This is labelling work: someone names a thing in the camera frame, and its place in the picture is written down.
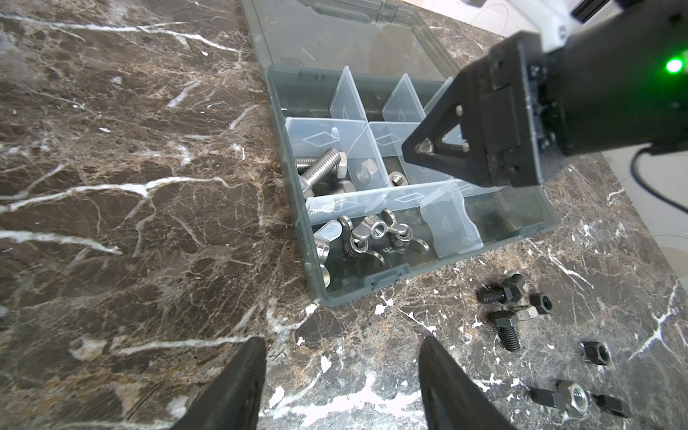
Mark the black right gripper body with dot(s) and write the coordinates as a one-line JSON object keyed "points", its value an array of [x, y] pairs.
{"points": [[565, 90]]}

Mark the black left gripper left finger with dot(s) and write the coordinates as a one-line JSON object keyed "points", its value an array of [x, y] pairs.
{"points": [[233, 399]]}

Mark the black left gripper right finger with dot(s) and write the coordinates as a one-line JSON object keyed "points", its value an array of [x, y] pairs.
{"points": [[451, 400]]}

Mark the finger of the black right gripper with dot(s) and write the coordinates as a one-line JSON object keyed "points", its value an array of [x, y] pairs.
{"points": [[447, 139]]}

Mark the silver wing nut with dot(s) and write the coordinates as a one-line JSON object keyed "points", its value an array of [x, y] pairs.
{"points": [[402, 235], [323, 237], [356, 240]]}

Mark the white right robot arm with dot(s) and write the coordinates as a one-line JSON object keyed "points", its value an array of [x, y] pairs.
{"points": [[537, 99]]}

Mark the black hex bolt lower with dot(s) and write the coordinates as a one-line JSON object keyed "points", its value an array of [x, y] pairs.
{"points": [[506, 322]]}

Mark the black hex bolt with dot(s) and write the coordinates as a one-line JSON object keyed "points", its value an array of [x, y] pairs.
{"points": [[510, 290], [506, 322]]}

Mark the small black hex nut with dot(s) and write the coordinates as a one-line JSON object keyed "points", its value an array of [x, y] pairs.
{"points": [[547, 398]]}

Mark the clear grey compartment organizer box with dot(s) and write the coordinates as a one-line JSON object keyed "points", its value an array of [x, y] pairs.
{"points": [[358, 76]]}

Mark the small silver hex nut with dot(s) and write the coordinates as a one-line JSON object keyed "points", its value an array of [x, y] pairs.
{"points": [[525, 313]]}

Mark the black hex bolt left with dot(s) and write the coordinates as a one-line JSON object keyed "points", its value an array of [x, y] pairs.
{"points": [[510, 290]]}

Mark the black round nut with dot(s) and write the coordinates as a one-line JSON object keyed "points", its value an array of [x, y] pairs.
{"points": [[542, 303]]}

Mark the black nut near finger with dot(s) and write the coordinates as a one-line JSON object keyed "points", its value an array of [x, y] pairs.
{"points": [[597, 353]]}

